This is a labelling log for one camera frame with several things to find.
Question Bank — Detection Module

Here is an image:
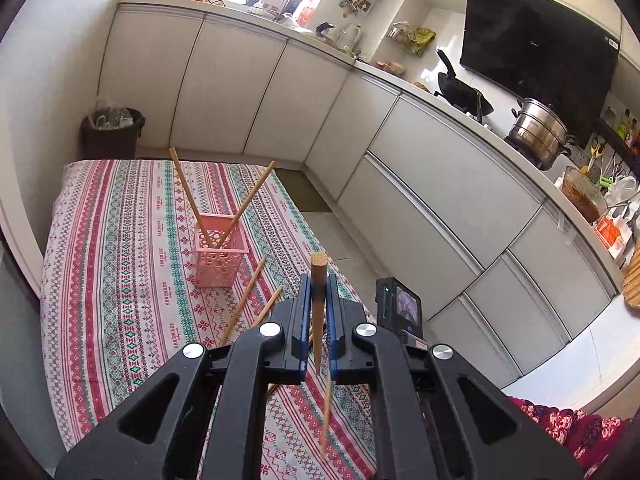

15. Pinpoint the wooden chopstick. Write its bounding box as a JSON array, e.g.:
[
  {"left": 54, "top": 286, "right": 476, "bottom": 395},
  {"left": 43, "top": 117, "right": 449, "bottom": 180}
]
[
  {"left": 215, "top": 160, "right": 276, "bottom": 249},
  {"left": 252, "top": 285, "right": 283, "bottom": 328},
  {"left": 320, "top": 375, "right": 332, "bottom": 457},
  {"left": 219, "top": 257, "right": 267, "bottom": 347},
  {"left": 169, "top": 147, "right": 213, "bottom": 248},
  {"left": 310, "top": 252, "right": 329, "bottom": 373}
]

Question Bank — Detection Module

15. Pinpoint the pink perforated utensil basket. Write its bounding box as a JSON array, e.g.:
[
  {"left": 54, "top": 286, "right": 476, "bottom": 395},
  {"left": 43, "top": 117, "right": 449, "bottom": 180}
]
[{"left": 194, "top": 214, "right": 248, "bottom": 288}]

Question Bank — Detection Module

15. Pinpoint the red floral cloth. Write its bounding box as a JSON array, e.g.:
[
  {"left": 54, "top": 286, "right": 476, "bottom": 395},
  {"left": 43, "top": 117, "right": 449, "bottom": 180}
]
[{"left": 510, "top": 396, "right": 631, "bottom": 479}]

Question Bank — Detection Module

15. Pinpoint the patterned handmade tablecloth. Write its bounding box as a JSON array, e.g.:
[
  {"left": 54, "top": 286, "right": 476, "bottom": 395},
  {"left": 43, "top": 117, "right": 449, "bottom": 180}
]
[{"left": 39, "top": 157, "right": 380, "bottom": 480}]

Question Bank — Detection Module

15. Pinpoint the brown floor mat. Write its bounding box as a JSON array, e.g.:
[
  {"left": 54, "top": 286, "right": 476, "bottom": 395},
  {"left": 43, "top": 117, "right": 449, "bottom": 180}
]
[{"left": 276, "top": 168, "right": 331, "bottom": 212}]

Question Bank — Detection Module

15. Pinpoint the glass bowl with food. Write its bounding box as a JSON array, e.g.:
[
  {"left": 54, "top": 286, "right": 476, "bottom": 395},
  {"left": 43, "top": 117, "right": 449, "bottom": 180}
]
[{"left": 560, "top": 166, "right": 608, "bottom": 224}]

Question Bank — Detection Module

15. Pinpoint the dark trash bin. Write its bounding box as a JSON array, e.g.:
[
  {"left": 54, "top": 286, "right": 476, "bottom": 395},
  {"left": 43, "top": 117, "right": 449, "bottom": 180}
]
[{"left": 79, "top": 98, "right": 146, "bottom": 159}]

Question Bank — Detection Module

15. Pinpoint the stainless steel pot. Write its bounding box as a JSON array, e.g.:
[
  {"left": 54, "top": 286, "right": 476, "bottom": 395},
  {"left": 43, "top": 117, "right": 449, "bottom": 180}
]
[{"left": 504, "top": 98, "right": 576, "bottom": 171}]

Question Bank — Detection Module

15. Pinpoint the black frying pan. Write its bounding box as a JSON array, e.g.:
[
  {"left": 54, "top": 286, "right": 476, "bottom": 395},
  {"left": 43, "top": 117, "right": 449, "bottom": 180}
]
[{"left": 436, "top": 49, "right": 494, "bottom": 125}]

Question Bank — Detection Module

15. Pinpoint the white electric kettle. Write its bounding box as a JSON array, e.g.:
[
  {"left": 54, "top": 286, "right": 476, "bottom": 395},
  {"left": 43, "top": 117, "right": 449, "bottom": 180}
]
[{"left": 335, "top": 23, "right": 362, "bottom": 56}]

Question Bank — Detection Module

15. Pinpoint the small black camera screen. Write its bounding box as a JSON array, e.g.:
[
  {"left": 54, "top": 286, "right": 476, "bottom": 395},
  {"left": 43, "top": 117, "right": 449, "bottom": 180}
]
[{"left": 375, "top": 276, "right": 423, "bottom": 338}]

